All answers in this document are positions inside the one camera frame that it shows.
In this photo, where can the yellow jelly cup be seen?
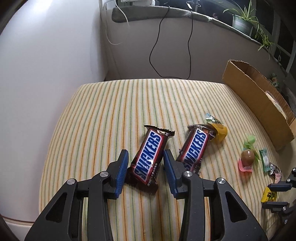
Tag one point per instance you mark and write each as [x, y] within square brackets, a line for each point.
[221, 130]

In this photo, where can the potted spider plant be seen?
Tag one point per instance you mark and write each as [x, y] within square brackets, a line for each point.
[245, 20]

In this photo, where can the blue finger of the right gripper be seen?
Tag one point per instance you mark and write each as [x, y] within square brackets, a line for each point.
[284, 186]
[281, 208]

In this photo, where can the yellow black candy wrapper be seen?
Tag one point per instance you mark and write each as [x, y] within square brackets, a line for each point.
[268, 195]

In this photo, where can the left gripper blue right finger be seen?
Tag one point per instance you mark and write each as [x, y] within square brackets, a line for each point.
[230, 218]

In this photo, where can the black white snack wrapper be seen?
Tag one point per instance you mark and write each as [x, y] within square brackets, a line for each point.
[273, 169]

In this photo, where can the pink candy sachet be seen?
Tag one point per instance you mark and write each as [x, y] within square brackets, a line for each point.
[277, 178]

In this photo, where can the green snack bag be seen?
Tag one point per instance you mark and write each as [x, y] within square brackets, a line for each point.
[274, 82]

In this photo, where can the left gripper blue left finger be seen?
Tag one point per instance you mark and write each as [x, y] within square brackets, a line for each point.
[61, 219]

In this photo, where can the green clear candy bag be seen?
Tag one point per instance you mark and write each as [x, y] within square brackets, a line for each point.
[249, 144]

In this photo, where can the brown chocolate egg pink base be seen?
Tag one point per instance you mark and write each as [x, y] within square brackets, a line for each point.
[246, 160]

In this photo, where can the bread loaf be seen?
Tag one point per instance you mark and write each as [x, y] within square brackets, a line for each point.
[276, 99]

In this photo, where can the teal mint candy wrapper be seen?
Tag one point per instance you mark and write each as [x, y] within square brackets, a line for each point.
[265, 160]

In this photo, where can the Snickers bar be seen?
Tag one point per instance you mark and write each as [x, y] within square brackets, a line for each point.
[194, 147]
[142, 173]

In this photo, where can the open cardboard box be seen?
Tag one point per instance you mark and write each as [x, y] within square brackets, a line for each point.
[250, 85]

